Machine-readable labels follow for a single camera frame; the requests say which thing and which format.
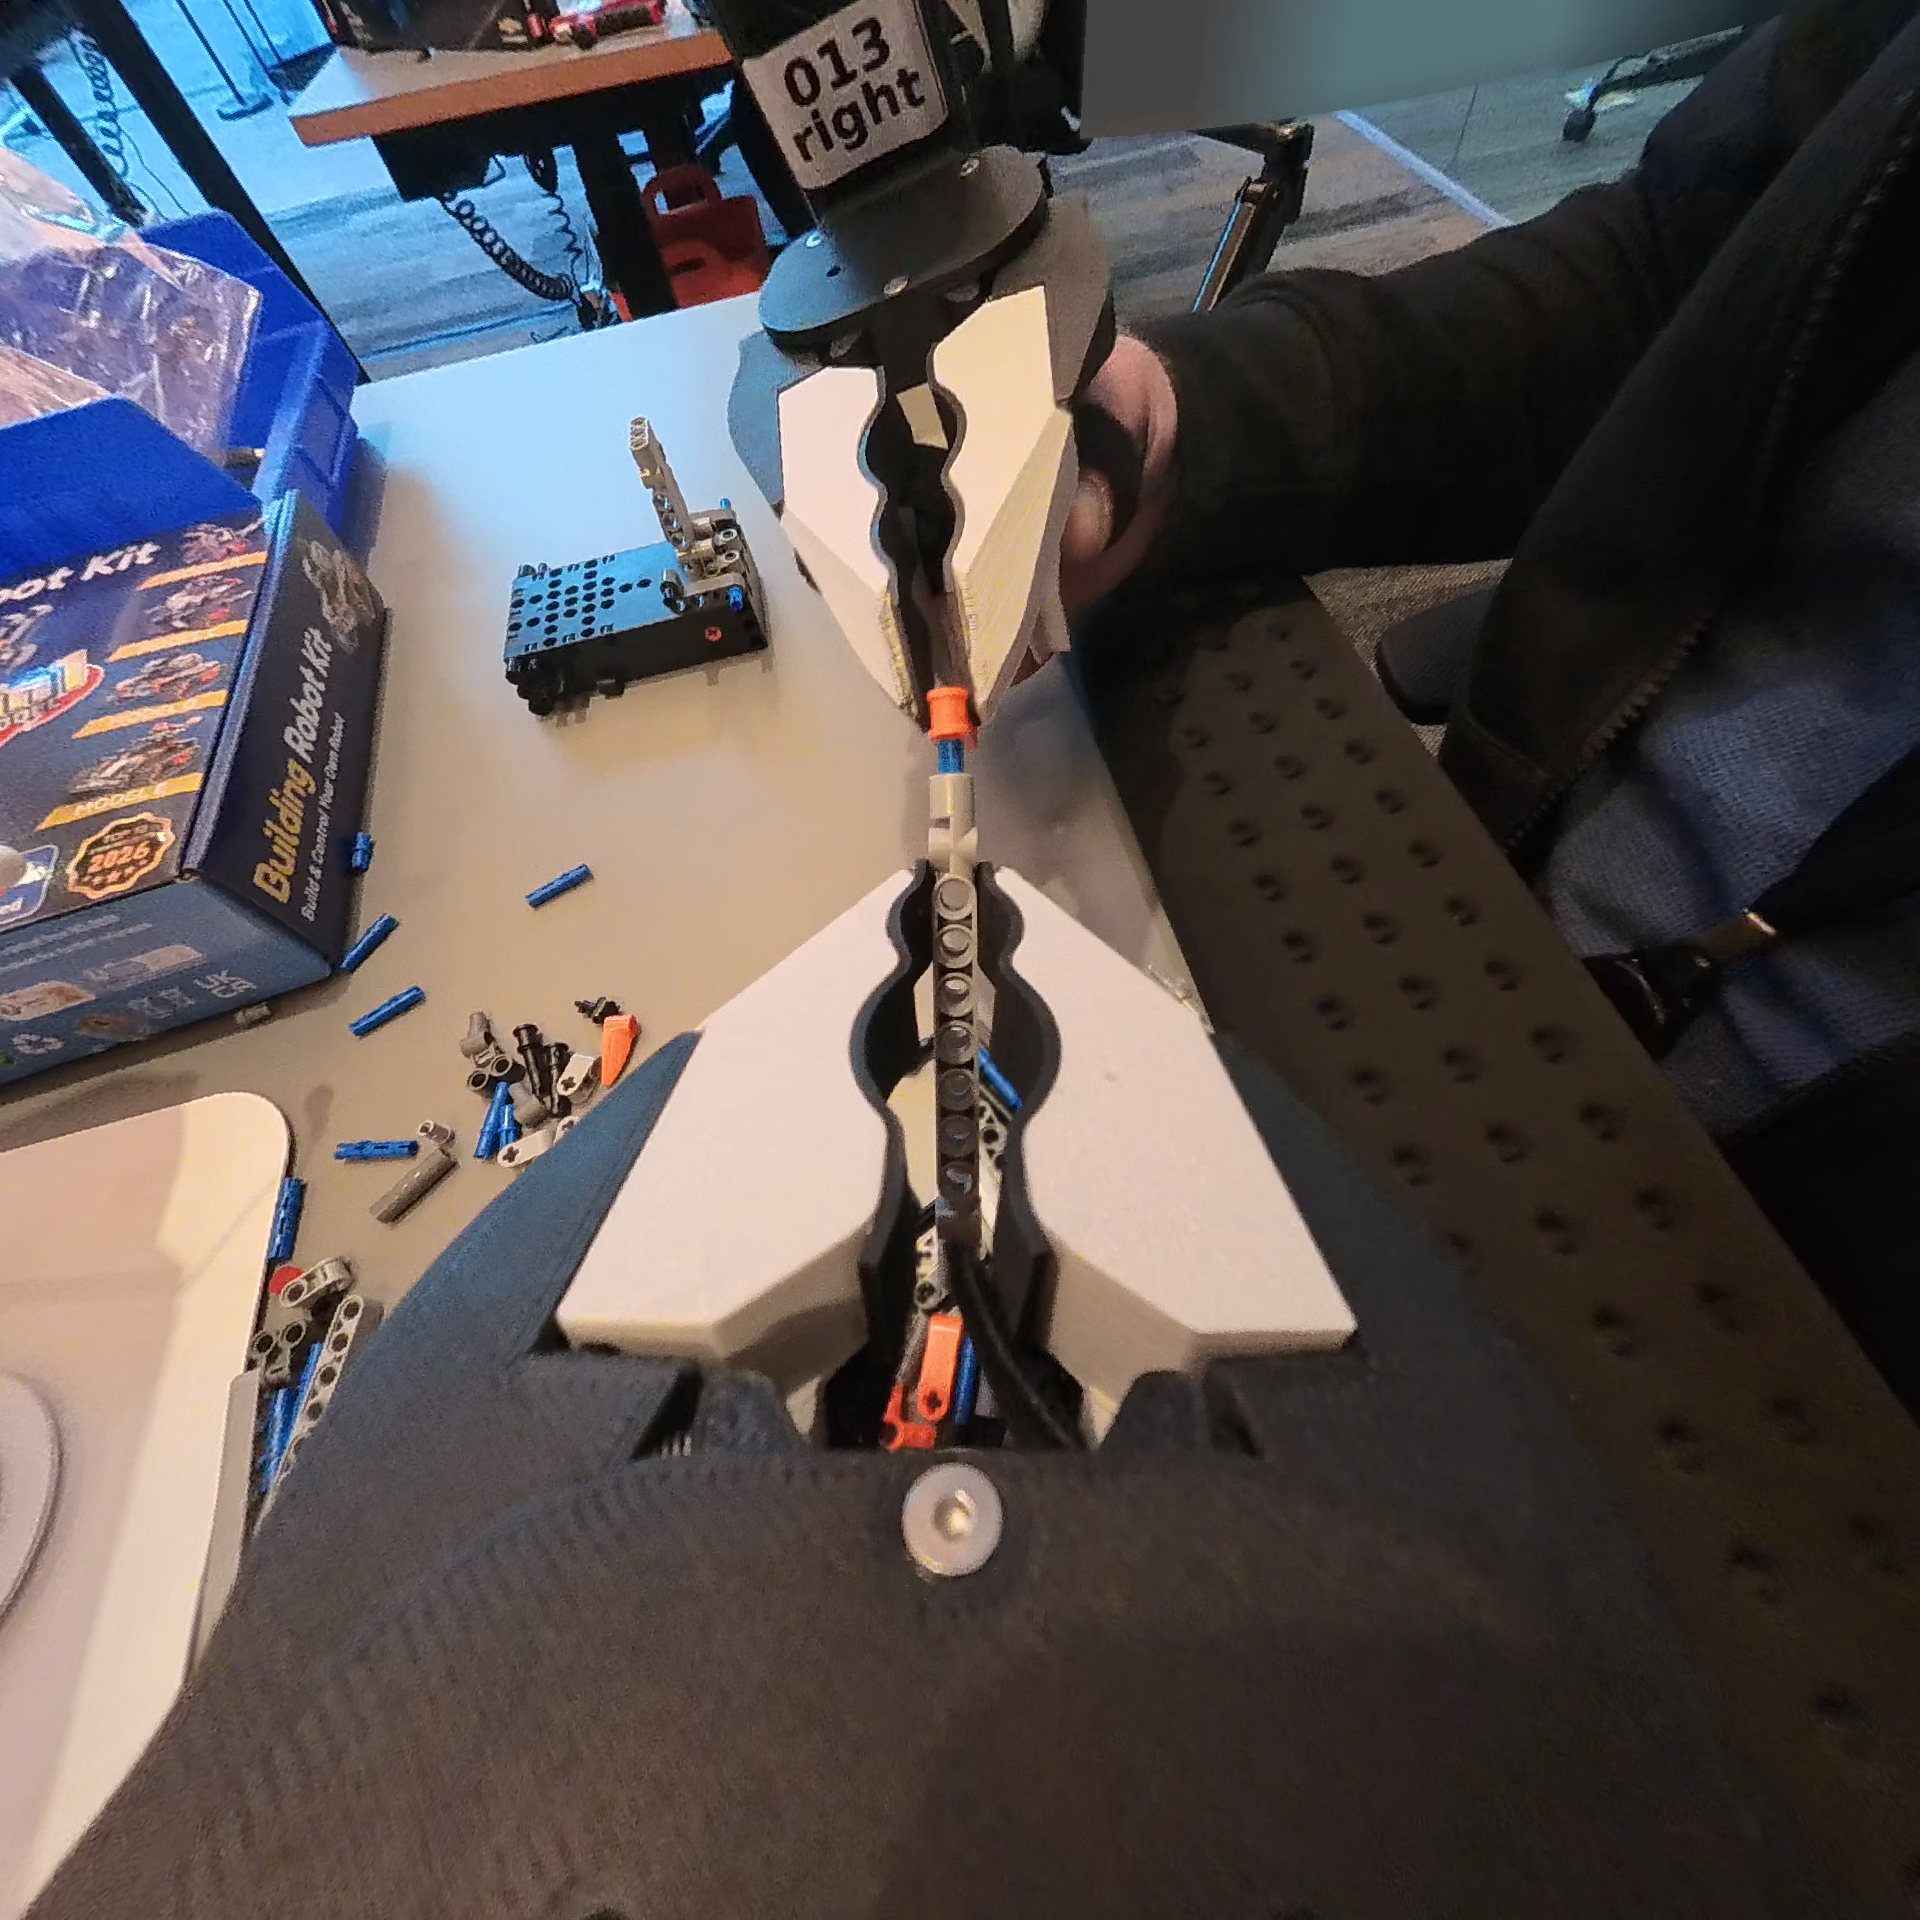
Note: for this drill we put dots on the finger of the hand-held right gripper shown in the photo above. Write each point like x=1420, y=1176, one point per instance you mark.
x=825, y=481
x=1012, y=481

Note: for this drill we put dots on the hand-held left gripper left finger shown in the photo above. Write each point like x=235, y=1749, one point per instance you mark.
x=721, y=1184

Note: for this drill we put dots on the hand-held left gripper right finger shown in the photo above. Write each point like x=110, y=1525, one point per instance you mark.
x=1170, y=1184

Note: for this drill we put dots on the orange small bush piece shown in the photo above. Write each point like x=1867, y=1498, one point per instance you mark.
x=948, y=709

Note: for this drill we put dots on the grey and black beam assembly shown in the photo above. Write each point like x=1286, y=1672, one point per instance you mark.
x=956, y=1036

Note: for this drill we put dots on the light grey connector piece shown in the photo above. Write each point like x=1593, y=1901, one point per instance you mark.
x=954, y=826

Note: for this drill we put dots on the person's right forearm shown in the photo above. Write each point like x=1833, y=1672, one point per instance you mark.
x=1349, y=404

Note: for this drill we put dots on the person's right hand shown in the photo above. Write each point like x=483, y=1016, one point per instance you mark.
x=1124, y=464

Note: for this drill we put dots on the black perforated block assembly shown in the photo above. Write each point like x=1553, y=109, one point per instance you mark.
x=616, y=615

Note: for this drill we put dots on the black perforated edge pad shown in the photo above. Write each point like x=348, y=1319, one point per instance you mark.
x=1424, y=1050

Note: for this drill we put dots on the dark grey tube piece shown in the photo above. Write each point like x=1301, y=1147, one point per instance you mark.
x=417, y=1188

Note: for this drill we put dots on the wooden edged desk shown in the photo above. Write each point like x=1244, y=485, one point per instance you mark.
x=494, y=90

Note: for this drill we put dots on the blue plastic bin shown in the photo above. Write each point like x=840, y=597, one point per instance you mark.
x=300, y=404

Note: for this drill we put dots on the white book stand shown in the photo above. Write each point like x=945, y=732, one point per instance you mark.
x=136, y=1243

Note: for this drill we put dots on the black steel column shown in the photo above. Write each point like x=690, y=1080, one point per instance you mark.
x=225, y=180

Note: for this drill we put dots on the blue robot kit box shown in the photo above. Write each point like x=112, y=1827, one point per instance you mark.
x=149, y=749

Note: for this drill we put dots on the clear plastic bag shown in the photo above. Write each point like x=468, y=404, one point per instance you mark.
x=90, y=330

